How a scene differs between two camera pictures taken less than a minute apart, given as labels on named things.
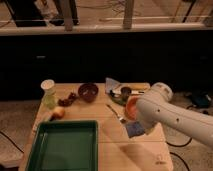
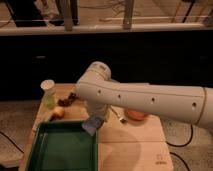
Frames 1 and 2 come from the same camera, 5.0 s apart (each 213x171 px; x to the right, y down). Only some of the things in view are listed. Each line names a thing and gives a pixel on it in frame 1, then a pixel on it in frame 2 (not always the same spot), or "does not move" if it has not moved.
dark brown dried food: x=67 y=102 does not move
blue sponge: x=134 y=129 -> x=92 y=124
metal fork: x=121 y=120 does not move
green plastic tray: x=65 y=145 does not move
